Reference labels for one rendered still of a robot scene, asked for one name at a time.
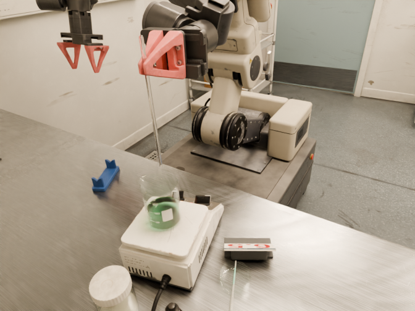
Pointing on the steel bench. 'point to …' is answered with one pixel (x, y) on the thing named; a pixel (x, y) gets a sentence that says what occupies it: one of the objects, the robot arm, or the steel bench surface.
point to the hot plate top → (183, 251)
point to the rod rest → (109, 173)
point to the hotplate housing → (154, 274)
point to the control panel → (206, 206)
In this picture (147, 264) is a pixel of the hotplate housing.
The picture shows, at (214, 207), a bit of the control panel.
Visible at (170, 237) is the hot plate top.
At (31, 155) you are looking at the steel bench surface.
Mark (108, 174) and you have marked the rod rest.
